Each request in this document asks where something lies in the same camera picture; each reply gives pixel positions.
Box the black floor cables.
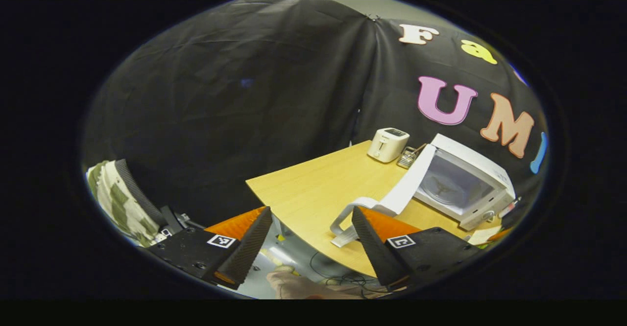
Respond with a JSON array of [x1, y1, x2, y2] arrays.
[[309, 252, 387, 292]]

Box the white microwave oven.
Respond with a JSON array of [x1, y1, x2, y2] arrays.
[[329, 134, 516, 248]]

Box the camouflage patterned garment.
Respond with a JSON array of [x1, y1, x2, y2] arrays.
[[86, 159, 169, 247]]

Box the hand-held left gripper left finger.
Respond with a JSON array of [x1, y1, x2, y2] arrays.
[[147, 206, 273, 290]]

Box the person's leg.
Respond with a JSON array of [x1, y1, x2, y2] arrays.
[[267, 266, 365, 300]]

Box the white toaster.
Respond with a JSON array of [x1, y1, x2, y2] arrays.
[[367, 127, 410, 163]]

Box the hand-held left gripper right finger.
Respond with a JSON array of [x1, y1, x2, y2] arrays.
[[351, 206, 483, 291]]

